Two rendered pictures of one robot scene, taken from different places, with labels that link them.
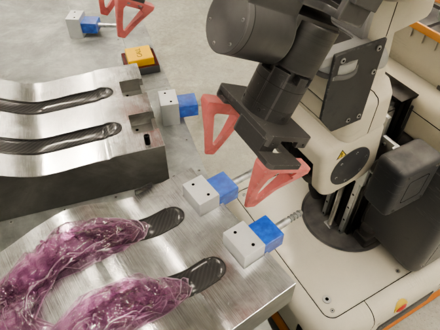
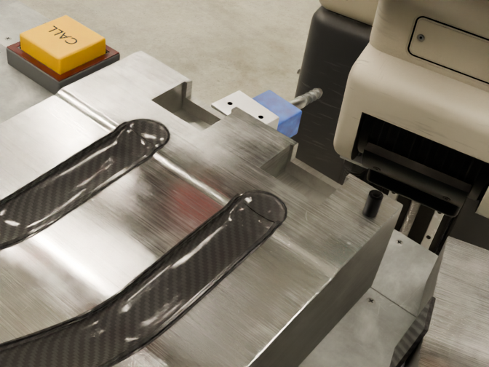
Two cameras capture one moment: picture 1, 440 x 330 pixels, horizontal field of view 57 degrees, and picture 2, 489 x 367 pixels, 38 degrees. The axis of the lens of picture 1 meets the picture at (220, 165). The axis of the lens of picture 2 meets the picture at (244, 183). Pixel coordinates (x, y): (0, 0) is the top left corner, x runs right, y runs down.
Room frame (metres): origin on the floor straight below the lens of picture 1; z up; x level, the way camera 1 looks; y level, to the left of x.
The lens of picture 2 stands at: (0.27, 0.42, 1.22)
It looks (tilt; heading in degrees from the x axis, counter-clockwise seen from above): 42 degrees down; 320
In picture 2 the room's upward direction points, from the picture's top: 10 degrees clockwise
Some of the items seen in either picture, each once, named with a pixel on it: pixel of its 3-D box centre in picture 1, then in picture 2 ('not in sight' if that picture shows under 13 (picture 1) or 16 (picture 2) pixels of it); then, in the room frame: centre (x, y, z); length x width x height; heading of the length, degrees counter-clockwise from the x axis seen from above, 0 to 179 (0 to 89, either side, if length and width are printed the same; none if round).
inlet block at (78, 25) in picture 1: (94, 24); not in sight; (1.01, 0.33, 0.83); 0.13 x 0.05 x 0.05; 87
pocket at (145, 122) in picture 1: (145, 129); (302, 189); (0.54, 0.13, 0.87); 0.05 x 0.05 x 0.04; 18
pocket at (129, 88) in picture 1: (133, 95); (193, 122); (0.65, 0.17, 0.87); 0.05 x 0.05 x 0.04; 18
